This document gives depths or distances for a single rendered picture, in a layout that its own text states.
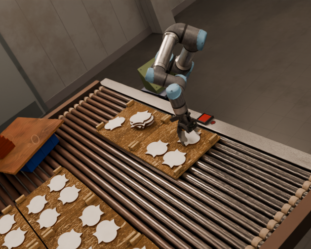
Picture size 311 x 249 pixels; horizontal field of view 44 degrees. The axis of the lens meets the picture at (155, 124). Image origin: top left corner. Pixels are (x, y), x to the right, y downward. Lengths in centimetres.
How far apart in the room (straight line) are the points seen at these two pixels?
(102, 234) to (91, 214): 17
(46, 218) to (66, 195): 16
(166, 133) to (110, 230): 70
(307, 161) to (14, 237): 152
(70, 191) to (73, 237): 34
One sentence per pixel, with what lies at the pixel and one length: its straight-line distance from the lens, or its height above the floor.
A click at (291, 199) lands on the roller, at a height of 92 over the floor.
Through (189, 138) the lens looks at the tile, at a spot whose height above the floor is 95.
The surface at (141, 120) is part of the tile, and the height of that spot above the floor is 98.
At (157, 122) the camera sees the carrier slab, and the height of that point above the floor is 94.
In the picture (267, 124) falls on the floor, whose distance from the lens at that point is 359.
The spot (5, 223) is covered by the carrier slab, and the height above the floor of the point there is 95.
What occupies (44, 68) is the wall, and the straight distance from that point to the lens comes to 531.
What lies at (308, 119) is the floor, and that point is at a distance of 357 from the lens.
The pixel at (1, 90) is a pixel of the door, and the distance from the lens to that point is 508.
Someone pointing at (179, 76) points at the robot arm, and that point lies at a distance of 206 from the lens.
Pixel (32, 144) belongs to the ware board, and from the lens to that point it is 264.
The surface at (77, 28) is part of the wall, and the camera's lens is 548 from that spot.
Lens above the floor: 227
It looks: 34 degrees down
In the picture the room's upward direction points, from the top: 24 degrees counter-clockwise
